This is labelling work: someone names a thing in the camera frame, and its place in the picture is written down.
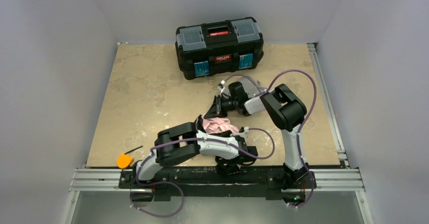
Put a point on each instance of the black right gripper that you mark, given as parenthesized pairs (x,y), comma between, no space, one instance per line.
(218,105)

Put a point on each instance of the pink and black folding umbrella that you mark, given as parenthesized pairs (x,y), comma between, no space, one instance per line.
(215,125)

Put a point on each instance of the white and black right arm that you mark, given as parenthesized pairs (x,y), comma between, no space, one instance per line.
(285,109)

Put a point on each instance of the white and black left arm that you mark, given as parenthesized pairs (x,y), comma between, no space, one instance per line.
(179,144)

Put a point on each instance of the grey umbrella case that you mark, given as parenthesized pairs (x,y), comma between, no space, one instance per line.
(249,81)

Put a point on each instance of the black plastic toolbox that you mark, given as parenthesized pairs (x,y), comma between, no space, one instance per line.
(218,47)

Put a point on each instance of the orange object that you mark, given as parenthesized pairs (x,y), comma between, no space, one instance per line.
(124,161)

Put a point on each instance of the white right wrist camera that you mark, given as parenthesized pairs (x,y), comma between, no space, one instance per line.
(223,88)

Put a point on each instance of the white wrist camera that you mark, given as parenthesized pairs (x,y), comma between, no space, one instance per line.
(223,88)
(243,133)

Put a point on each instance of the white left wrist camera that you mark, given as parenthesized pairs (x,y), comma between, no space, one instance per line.
(243,133)

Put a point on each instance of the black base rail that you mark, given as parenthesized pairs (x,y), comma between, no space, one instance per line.
(269,182)

